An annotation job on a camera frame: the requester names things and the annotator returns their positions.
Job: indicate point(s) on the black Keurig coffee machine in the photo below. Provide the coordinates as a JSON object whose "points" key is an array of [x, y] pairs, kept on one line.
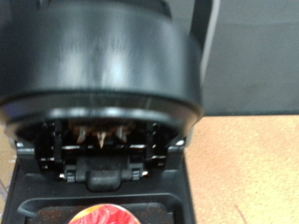
{"points": [[93, 62]]}

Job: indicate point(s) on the white coffee pod red foil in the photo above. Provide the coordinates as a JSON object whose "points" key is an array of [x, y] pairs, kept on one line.
{"points": [[104, 216]]}

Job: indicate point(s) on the grey partition panel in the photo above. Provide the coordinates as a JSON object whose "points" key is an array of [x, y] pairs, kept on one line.
{"points": [[258, 62]]}

